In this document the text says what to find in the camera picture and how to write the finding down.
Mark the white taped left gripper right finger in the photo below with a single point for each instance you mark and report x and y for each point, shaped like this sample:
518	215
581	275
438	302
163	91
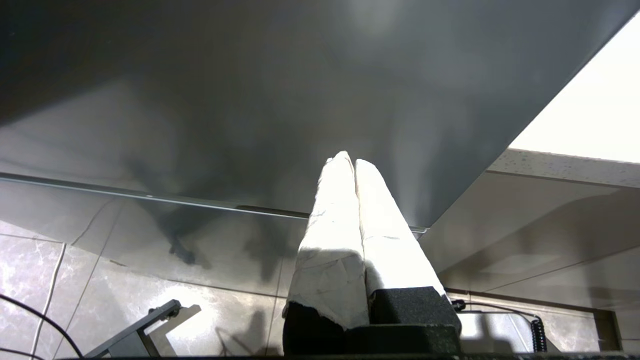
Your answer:
395	260

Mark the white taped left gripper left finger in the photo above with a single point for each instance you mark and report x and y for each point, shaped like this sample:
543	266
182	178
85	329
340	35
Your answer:
332	260

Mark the grey under-counter cabinet front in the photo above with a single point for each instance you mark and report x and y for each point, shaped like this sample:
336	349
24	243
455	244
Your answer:
525	225

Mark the grey tall cabinet door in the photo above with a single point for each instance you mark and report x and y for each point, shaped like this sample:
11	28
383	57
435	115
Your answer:
250	100

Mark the glossy grey kick panel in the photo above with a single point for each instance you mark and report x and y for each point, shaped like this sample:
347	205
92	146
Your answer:
150	240

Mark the grey metal bracket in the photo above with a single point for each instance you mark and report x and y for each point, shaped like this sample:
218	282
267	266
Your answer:
135	335

